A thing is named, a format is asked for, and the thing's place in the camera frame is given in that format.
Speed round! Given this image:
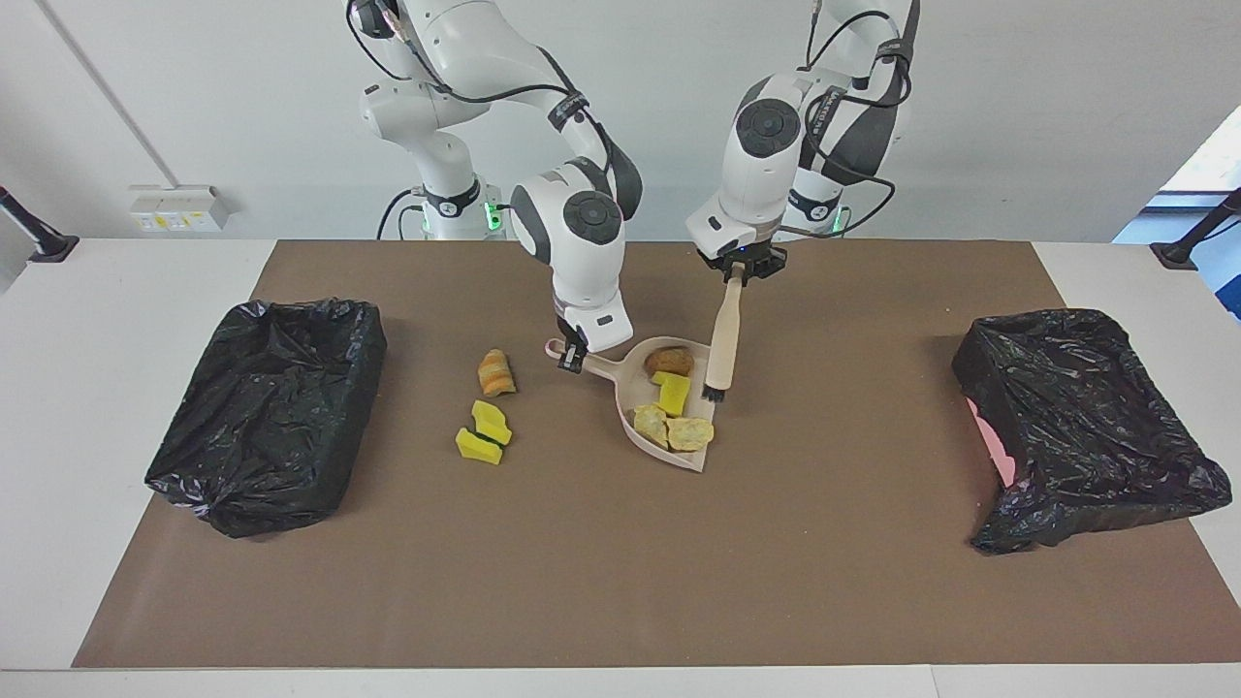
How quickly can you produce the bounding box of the black camera stand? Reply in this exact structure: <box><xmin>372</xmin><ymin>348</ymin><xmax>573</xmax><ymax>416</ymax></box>
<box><xmin>0</xmin><ymin>184</ymin><xmax>80</xmax><ymax>264</ymax></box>
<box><xmin>1150</xmin><ymin>187</ymin><xmax>1241</xmax><ymax>270</ymax></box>

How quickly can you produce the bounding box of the brown table mat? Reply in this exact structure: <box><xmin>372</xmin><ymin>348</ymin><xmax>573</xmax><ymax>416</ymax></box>
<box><xmin>73</xmin><ymin>239</ymin><xmax>1241</xmax><ymax>670</ymax></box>

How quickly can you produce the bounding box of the pink plastic bin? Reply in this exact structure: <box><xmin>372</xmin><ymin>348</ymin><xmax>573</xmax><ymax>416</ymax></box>
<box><xmin>967</xmin><ymin>397</ymin><xmax>1017</xmax><ymax>489</ymax></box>

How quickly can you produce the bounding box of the yellow green sponge piece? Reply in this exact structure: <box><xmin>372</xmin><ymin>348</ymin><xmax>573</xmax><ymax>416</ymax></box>
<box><xmin>456</xmin><ymin>428</ymin><xmax>505</xmax><ymax>466</ymax></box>

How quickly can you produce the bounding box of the white wall conduit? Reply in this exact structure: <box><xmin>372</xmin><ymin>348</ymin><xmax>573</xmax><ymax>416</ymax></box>
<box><xmin>37</xmin><ymin>0</ymin><xmax>177</xmax><ymax>187</ymax></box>

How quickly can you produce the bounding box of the beige plastic dustpan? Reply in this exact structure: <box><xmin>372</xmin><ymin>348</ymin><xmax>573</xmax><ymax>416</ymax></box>
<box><xmin>545</xmin><ymin>336</ymin><xmax>718</xmax><ymax>473</ymax></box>

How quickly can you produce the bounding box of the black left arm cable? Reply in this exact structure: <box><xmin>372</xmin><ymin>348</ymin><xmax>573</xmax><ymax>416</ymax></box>
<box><xmin>776</xmin><ymin>0</ymin><xmax>918</xmax><ymax>241</ymax></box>

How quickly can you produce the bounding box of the notched yellow sponge piece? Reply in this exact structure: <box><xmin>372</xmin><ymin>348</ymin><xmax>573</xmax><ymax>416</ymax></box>
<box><xmin>650</xmin><ymin>371</ymin><xmax>692</xmax><ymax>418</ymax></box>

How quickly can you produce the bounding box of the beige hand brush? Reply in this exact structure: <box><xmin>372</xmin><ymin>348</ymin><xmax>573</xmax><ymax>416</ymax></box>
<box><xmin>702</xmin><ymin>264</ymin><xmax>748</xmax><ymax>404</ymax></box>

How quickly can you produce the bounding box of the rounded pale scrap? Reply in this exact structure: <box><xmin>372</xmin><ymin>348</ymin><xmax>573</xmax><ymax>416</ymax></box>
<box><xmin>666</xmin><ymin>417</ymin><xmax>716</xmax><ymax>454</ymax></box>

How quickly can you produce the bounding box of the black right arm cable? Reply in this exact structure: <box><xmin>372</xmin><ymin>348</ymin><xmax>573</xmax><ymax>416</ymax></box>
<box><xmin>346</xmin><ymin>0</ymin><xmax>623</xmax><ymax>241</ymax></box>

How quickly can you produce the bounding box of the white wall socket box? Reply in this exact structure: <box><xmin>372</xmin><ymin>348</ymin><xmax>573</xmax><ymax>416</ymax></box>
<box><xmin>129</xmin><ymin>184</ymin><xmax>230</xmax><ymax>234</ymax></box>

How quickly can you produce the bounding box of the black plastic trash bag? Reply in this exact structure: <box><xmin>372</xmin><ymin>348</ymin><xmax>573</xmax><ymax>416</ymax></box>
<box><xmin>950</xmin><ymin>308</ymin><xmax>1233</xmax><ymax>555</ymax></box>
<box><xmin>144</xmin><ymin>299</ymin><xmax>388</xmax><ymax>539</ymax></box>

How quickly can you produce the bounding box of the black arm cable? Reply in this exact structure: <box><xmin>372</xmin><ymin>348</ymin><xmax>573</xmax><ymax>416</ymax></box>
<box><xmin>776</xmin><ymin>0</ymin><xmax>918</xmax><ymax>241</ymax></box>
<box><xmin>346</xmin><ymin>0</ymin><xmax>623</xmax><ymax>241</ymax></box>

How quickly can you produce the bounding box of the striped orange bread piece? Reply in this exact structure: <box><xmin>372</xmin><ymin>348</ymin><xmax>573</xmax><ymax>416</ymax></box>
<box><xmin>477</xmin><ymin>349</ymin><xmax>518</xmax><ymax>397</ymax></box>

